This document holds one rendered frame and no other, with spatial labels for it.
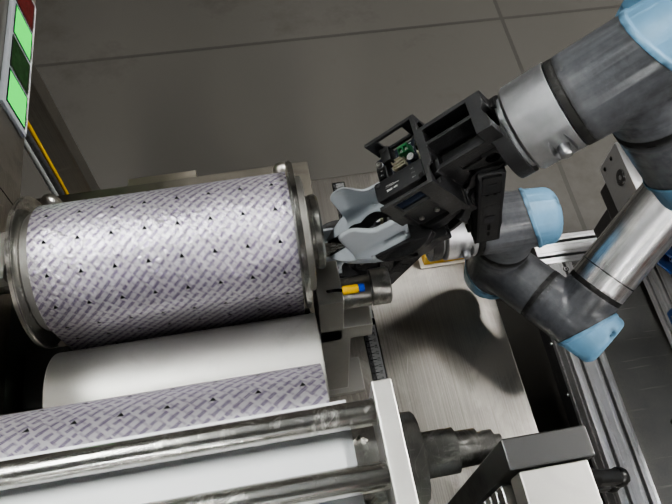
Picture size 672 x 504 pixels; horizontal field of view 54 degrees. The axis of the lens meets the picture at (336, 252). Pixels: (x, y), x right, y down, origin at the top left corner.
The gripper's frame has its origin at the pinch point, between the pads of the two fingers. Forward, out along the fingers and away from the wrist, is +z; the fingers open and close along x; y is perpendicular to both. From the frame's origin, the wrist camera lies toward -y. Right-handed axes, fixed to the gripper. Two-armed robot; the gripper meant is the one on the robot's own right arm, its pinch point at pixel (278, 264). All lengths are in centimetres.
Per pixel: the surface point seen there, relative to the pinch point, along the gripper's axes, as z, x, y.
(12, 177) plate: 30.1, -13.1, 7.6
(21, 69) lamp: 29.4, -29.4, 9.2
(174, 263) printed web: 9.0, 10.1, 20.8
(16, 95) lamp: 29.4, -24.1, 10.0
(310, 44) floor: -24, -156, -109
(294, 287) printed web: -1.2, 12.3, 16.8
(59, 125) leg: 46, -73, -48
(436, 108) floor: -64, -115, -109
